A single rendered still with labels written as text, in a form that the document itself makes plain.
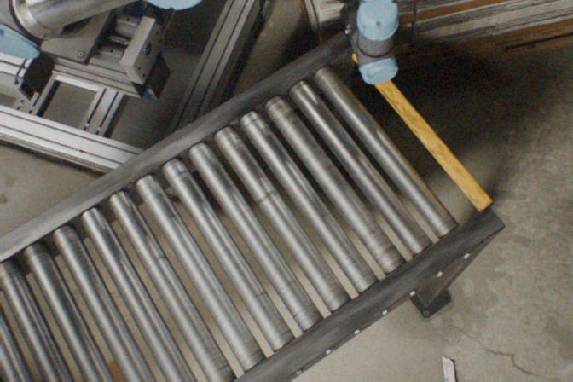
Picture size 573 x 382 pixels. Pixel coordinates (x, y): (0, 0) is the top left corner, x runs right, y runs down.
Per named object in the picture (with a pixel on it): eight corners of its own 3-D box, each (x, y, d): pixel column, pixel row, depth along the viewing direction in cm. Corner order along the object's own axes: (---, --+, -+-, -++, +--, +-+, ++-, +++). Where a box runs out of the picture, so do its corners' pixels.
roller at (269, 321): (182, 159, 135) (176, 150, 131) (300, 344, 119) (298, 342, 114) (162, 171, 135) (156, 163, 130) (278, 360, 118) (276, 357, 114)
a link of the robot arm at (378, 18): (358, -25, 116) (356, 10, 126) (356, 26, 112) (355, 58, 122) (401, -25, 116) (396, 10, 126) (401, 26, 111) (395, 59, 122)
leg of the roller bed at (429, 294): (429, 282, 195) (474, 221, 133) (441, 298, 193) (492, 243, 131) (414, 292, 195) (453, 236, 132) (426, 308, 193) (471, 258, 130)
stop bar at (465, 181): (363, 50, 137) (363, 45, 135) (494, 205, 121) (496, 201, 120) (351, 58, 136) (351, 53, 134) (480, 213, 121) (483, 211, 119)
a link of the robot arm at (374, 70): (402, 60, 121) (398, 82, 129) (386, 15, 125) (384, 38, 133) (364, 70, 121) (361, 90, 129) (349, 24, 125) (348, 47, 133)
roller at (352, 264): (259, 108, 137) (249, 104, 133) (386, 285, 121) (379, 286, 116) (243, 124, 139) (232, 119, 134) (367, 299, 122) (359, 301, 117)
